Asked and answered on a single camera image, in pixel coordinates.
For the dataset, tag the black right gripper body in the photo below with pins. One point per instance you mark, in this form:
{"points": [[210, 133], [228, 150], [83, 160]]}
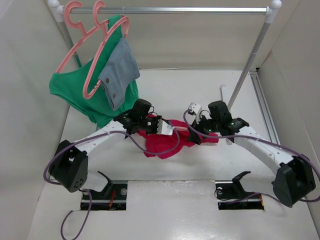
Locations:
{"points": [[209, 125]]}

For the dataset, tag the green garment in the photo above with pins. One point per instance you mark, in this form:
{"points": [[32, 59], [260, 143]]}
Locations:
{"points": [[69, 86]]}

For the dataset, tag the blue denim garment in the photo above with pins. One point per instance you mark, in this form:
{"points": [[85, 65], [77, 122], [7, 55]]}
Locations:
{"points": [[119, 76]]}

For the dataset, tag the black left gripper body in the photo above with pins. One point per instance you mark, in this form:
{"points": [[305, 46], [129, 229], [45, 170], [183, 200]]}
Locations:
{"points": [[149, 124]]}

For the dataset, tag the silver clothes rack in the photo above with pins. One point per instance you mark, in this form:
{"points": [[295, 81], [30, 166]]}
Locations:
{"points": [[175, 10]]}

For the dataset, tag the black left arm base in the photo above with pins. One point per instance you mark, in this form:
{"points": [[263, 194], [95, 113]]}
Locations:
{"points": [[106, 194]]}

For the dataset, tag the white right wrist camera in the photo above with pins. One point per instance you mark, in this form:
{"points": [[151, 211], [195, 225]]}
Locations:
{"points": [[196, 114]]}

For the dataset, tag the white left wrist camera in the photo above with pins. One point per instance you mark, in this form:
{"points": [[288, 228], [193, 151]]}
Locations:
{"points": [[164, 128]]}

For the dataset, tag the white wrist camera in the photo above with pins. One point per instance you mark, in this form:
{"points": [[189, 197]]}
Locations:
{"points": [[196, 114], [164, 128]]}

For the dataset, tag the red t shirt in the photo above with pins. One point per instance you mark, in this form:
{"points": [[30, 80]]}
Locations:
{"points": [[166, 146]]}

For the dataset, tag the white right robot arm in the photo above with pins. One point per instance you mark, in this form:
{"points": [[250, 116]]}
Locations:
{"points": [[294, 172]]}

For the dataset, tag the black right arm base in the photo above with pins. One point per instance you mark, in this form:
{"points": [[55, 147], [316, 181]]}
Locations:
{"points": [[231, 195]]}

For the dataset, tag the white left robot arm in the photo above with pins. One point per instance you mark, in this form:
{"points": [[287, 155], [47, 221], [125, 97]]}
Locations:
{"points": [[70, 164]]}

